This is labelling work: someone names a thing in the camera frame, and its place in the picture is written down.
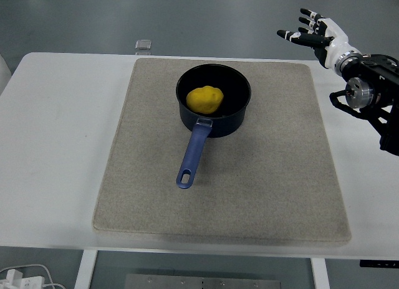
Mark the beige fabric mat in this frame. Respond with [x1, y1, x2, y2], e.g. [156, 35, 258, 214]
[92, 57, 352, 247]

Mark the black control box under table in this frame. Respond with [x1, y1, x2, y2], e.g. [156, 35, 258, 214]
[359, 259, 399, 268]

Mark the blue pot with handle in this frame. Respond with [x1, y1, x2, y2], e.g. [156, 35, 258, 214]
[175, 64, 252, 190]

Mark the grey metal plate with screws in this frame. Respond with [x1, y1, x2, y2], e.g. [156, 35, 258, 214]
[124, 273, 282, 289]

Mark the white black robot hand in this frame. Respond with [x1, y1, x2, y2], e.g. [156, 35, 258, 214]
[276, 7, 362, 70]

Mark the person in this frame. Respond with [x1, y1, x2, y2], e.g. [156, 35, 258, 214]
[0, 53, 12, 95]

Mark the white table leg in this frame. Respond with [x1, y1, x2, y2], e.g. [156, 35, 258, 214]
[310, 257, 330, 289]
[74, 250, 98, 289]

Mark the small clear square floor plate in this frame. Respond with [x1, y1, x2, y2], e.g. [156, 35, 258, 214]
[134, 39, 153, 55]

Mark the white power strip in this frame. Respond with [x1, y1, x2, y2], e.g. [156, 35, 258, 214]
[0, 269, 45, 289]

